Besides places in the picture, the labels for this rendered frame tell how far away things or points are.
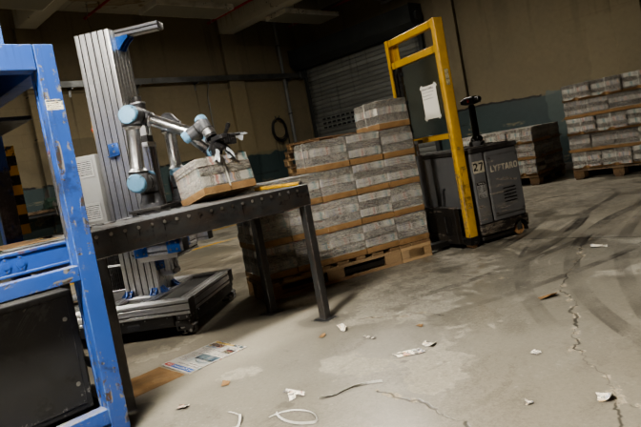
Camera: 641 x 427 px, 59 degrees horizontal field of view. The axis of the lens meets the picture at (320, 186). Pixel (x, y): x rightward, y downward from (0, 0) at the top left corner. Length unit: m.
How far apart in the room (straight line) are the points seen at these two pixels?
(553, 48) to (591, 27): 0.65
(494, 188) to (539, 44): 5.72
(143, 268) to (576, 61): 7.81
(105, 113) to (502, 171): 3.10
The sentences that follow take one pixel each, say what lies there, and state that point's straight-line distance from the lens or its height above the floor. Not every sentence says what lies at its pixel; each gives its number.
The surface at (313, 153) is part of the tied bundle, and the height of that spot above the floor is 0.97.
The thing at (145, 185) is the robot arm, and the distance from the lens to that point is 3.59.
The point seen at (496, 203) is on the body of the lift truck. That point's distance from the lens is 4.85.
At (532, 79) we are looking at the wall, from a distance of 10.33.
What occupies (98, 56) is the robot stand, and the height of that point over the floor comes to 1.86.
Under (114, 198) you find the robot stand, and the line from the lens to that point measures 4.05.
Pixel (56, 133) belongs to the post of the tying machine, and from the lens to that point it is 2.36.
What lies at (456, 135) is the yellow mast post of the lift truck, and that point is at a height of 0.91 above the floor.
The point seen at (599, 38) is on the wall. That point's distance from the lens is 9.95.
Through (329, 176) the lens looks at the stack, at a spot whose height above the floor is 0.78.
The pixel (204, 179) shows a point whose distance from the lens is 3.34.
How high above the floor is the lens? 0.94
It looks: 3 degrees down
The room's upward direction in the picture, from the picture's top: 10 degrees counter-clockwise
